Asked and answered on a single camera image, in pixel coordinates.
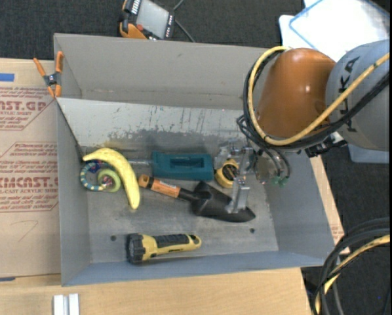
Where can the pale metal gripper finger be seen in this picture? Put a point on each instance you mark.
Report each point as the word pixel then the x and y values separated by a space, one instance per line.
pixel 227 153
pixel 239 197

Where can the teal flat block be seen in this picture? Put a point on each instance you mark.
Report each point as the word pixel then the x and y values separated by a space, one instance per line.
pixel 160 169

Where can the grey metal bin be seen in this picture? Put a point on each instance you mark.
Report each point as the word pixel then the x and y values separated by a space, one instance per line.
pixel 169 77

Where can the yellow and black flashlight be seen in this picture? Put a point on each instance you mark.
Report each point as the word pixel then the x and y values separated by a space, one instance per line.
pixel 156 246

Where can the yellow banana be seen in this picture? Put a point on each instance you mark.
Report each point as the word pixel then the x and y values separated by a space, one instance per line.
pixel 124 169

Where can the brown cardboard board, red print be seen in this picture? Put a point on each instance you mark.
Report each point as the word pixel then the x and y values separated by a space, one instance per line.
pixel 25 235

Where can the black cylinder on white bracket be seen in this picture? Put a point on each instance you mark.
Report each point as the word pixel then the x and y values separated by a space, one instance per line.
pixel 319 149

